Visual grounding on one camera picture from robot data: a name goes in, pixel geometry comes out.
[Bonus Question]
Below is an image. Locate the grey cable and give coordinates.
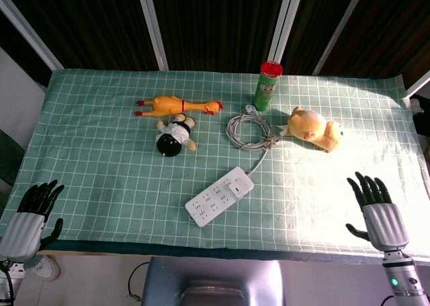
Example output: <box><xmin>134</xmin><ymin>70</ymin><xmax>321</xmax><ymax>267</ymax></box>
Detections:
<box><xmin>225</xmin><ymin>104</ymin><xmax>281</xmax><ymax>182</ymax></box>

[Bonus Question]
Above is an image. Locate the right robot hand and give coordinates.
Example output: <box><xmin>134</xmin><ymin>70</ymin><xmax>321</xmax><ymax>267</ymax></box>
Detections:
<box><xmin>345</xmin><ymin>171</ymin><xmax>410</xmax><ymax>252</ymax></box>

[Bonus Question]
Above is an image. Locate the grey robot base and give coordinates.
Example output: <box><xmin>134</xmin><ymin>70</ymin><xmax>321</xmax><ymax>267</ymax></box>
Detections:
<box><xmin>140</xmin><ymin>257</ymin><xmax>286</xmax><ymax>306</ymax></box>

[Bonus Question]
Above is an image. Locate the black white plush doll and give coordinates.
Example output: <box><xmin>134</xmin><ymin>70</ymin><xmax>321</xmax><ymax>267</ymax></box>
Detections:
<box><xmin>155</xmin><ymin>112</ymin><xmax>198</xmax><ymax>158</ymax></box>

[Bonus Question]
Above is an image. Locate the white power strip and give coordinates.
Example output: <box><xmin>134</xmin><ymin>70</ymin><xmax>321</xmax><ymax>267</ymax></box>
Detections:
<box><xmin>185</xmin><ymin>166</ymin><xmax>255</xmax><ymax>228</ymax></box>

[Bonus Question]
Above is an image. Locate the white plastic power adapter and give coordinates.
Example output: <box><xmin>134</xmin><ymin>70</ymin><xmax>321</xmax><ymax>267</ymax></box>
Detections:
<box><xmin>224</xmin><ymin>176</ymin><xmax>250</xmax><ymax>197</ymax></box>

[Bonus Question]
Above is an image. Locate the green chips can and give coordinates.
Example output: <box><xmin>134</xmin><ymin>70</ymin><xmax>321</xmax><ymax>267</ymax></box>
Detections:
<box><xmin>253</xmin><ymin>61</ymin><xmax>284</xmax><ymax>112</ymax></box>

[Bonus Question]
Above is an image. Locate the yellow plush duck toy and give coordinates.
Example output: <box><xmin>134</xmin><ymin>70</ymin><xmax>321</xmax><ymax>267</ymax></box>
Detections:
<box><xmin>277</xmin><ymin>106</ymin><xmax>345</xmax><ymax>153</ymax></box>

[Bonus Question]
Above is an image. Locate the white sneaker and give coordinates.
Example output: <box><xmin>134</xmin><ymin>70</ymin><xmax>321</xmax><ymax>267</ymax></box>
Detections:
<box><xmin>24</xmin><ymin>254</ymin><xmax>61</xmax><ymax>282</ymax></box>

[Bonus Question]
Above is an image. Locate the yellow rubber chicken toy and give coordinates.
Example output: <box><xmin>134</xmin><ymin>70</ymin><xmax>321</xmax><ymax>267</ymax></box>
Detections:
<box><xmin>134</xmin><ymin>95</ymin><xmax>224</xmax><ymax>118</ymax></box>

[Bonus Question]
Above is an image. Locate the green checkered tablecloth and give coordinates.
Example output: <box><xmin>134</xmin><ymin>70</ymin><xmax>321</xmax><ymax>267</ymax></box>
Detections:
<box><xmin>0</xmin><ymin>68</ymin><xmax>430</xmax><ymax>257</ymax></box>

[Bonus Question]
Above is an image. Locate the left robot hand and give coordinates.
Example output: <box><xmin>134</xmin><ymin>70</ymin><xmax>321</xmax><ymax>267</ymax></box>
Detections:
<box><xmin>0</xmin><ymin>180</ymin><xmax>65</xmax><ymax>262</ymax></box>

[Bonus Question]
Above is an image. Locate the black cable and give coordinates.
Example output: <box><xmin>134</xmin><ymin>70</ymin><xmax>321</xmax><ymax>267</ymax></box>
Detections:
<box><xmin>128</xmin><ymin>260</ymin><xmax>151</xmax><ymax>302</ymax></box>

